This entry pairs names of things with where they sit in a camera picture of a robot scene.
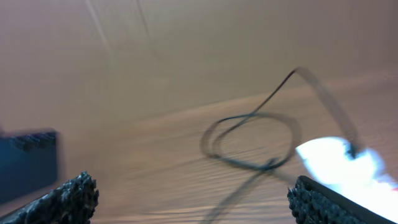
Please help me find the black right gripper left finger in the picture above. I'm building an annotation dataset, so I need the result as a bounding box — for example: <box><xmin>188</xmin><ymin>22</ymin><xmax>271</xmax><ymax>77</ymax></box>
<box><xmin>1</xmin><ymin>171</ymin><xmax>99</xmax><ymax>224</ymax></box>

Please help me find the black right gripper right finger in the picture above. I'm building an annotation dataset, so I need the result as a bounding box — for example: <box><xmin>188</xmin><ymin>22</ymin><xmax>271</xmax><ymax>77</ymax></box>
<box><xmin>287</xmin><ymin>175</ymin><xmax>394</xmax><ymax>224</ymax></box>

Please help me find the black charger cable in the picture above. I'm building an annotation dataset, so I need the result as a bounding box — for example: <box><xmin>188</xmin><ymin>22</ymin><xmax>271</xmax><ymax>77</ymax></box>
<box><xmin>198</xmin><ymin>67</ymin><xmax>363</xmax><ymax>224</ymax></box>

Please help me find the blue Galaxy smartphone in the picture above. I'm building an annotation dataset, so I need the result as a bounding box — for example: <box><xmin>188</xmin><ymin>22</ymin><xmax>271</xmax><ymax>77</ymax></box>
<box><xmin>1</xmin><ymin>129</ymin><xmax>58</xmax><ymax>204</ymax></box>

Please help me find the white charger plug adapter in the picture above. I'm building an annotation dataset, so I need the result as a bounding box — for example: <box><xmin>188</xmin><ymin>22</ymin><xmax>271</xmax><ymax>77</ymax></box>
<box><xmin>295</xmin><ymin>136</ymin><xmax>385</xmax><ymax>187</ymax></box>

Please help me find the white power strip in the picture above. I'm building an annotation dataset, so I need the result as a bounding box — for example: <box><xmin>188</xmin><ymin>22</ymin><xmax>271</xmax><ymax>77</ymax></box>
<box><xmin>310</xmin><ymin>168</ymin><xmax>397</xmax><ymax>223</ymax></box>

